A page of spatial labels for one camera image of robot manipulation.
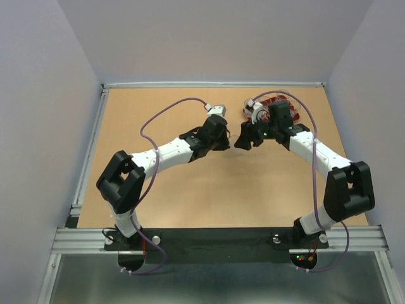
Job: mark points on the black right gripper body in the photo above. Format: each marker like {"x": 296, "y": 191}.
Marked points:
{"x": 264, "y": 131}

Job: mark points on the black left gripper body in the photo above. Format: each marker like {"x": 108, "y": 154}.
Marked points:
{"x": 219, "y": 144}

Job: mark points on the clear faceted glass one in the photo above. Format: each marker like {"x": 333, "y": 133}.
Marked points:
{"x": 232, "y": 140}

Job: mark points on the clear faceted glass four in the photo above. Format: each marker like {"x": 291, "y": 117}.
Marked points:
{"x": 248, "y": 108}

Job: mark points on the clear faceted glass five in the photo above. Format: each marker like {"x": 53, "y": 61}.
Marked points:
{"x": 281, "y": 96}

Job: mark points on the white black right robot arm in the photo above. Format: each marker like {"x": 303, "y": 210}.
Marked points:
{"x": 349, "y": 188}

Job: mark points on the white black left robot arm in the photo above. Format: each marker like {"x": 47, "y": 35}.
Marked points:
{"x": 121, "y": 182}

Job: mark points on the red tray gold emblem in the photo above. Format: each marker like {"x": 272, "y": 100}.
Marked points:
{"x": 293, "y": 107}

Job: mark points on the metal front panel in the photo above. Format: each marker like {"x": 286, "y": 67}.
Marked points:
{"x": 360, "y": 278}

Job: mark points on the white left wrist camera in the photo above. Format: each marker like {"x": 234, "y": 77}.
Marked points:
{"x": 219, "y": 110}

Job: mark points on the aluminium back rail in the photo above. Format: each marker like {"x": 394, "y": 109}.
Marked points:
{"x": 210, "y": 84}

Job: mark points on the aluminium rail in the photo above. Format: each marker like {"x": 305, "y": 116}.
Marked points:
{"x": 91, "y": 241}
{"x": 210, "y": 84}
{"x": 78, "y": 199}

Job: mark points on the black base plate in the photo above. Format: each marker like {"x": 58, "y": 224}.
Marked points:
{"x": 214, "y": 246}

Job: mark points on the aluminium front rail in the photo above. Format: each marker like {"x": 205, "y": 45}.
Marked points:
{"x": 91, "y": 241}

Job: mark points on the aluminium left rail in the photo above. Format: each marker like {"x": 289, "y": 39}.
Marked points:
{"x": 78, "y": 199}

